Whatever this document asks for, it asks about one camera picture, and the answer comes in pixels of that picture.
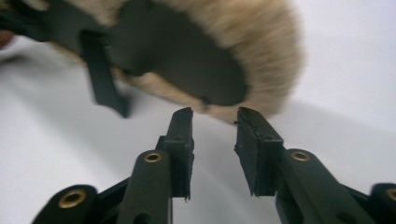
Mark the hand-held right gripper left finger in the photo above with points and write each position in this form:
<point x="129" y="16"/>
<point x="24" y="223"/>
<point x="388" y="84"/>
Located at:
<point x="177" y="149"/>

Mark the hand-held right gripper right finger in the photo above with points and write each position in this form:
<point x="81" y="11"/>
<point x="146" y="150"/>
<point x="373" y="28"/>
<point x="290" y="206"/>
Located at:
<point x="258" y="155"/>

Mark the white table board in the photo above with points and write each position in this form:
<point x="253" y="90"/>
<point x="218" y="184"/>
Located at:
<point x="342" y="68"/>

